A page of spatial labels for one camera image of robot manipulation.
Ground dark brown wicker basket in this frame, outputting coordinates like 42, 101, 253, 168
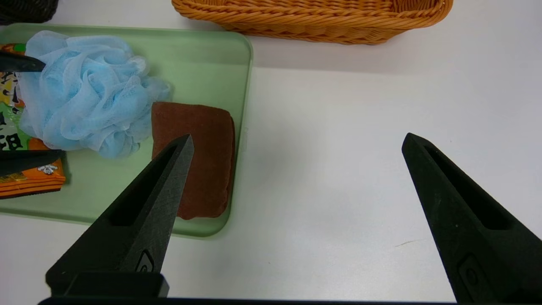
0, 0, 59, 25

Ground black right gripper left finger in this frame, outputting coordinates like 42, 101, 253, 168
45, 134, 195, 297

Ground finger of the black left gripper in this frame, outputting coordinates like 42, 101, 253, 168
0, 149, 65, 177
0, 51, 46, 72

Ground light blue bath loofah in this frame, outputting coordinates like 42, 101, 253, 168
17, 30, 172, 159

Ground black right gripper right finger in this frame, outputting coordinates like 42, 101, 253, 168
401, 133, 542, 303

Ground orange snack bag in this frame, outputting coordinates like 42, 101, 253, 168
0, 43, 66, 200

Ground light green plastic tray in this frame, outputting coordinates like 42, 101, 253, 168
0, 23, 254, 238

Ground brown towel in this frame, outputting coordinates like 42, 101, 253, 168
151, 102, 236, 220

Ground orange wicker basket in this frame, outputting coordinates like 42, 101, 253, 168
171, 0, 454, 45

